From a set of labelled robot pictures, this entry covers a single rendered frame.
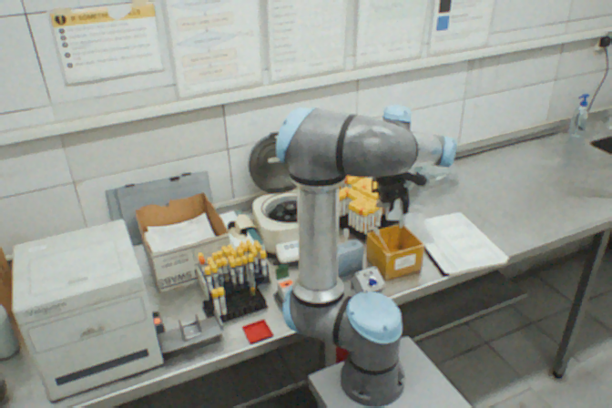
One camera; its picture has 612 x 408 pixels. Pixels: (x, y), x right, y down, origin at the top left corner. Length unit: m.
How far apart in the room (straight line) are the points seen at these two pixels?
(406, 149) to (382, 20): 1.07
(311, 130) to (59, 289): 0.68
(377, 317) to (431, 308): 1.37
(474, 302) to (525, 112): 0.90
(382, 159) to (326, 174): 0.11
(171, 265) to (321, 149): 0.81
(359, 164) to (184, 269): 0.85
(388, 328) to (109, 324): 0.65
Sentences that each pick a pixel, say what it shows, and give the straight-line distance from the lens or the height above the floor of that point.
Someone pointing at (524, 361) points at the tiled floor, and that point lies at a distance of 2.77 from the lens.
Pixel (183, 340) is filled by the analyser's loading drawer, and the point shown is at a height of 0.92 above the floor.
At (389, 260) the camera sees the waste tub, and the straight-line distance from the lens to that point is 1.63.
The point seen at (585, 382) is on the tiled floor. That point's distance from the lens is 2.78.
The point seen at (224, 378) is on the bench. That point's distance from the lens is 2.23.
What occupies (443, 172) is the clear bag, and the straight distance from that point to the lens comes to 2.19.
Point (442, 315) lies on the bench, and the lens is 2.50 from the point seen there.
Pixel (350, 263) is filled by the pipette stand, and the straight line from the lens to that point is 1.66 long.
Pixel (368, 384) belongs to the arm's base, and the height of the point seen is 0.97.
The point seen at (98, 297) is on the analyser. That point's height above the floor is 1.14.
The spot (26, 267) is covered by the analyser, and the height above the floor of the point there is 1.17.
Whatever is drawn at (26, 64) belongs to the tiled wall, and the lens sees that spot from 1.73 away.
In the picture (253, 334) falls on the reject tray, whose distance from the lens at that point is 1.51.
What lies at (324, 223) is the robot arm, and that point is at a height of 1.34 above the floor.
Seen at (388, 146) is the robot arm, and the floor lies 1.52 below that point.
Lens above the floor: 1.93
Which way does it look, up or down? 31 degrees down
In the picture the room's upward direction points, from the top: 2 degrees counter-clockwise
